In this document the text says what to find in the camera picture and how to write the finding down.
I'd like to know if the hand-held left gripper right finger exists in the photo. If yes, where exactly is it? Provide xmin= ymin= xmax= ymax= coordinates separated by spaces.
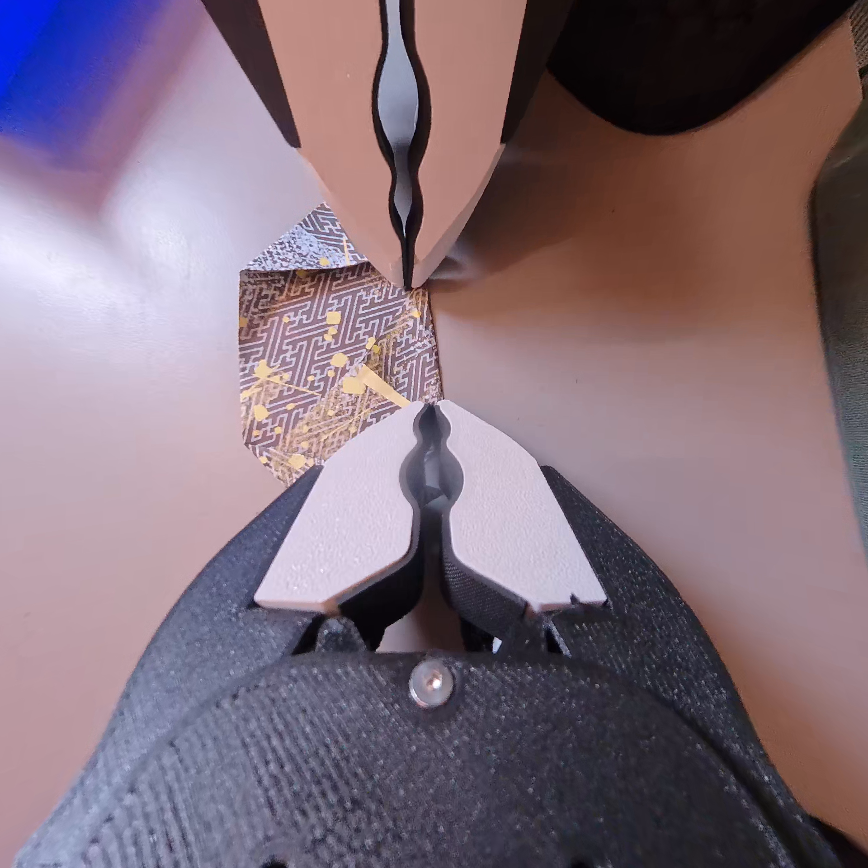
xmin=434 ymin=399 xmax=609 ymax=649

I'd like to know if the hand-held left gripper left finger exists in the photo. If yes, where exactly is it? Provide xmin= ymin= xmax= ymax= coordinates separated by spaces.
xmin=255 ymin=402 xmax=432 ymax=649

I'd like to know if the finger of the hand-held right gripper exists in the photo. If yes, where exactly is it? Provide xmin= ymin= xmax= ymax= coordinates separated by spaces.
xmin=398 ymin=0 xmax=531 ymax=290
xmin=261 ymin=0 xmax=412 ymax=290

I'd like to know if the yellow backed black patterned paper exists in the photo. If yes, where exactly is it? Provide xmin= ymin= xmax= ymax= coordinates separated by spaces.
xmin=238 ymin=204 xmax=446 ymax=489

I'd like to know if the blue plastic bin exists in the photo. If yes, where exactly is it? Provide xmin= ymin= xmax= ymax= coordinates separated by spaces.
xmin=0 ymin=0 xmax=180 ymax=147

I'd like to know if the black textured pad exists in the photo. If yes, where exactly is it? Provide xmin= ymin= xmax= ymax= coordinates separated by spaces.
xmin=547 ymin=0 xmax=858 ymax=137

